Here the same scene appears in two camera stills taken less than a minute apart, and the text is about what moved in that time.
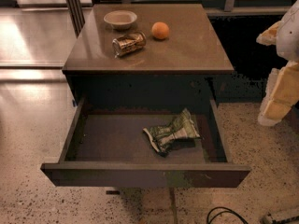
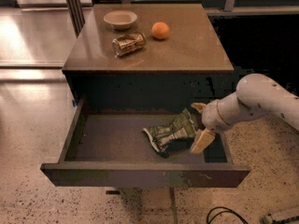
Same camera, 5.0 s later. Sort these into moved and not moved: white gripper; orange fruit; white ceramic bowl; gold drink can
Moved: white gripper
Not moved: orange fruit; white ceramic bowl; gold drink can
